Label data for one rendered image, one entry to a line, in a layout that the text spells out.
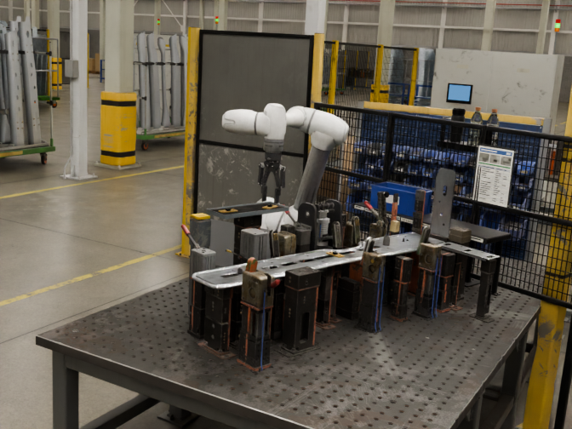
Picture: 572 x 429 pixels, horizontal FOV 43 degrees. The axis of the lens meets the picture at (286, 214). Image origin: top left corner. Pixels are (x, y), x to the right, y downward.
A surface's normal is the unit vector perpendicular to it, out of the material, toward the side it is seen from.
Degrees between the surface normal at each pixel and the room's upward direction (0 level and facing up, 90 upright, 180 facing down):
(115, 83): 90
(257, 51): 89
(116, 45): 90
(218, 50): 90
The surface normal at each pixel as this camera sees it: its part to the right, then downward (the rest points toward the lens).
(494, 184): -0.75, 0.11
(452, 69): -0.50, 0.16
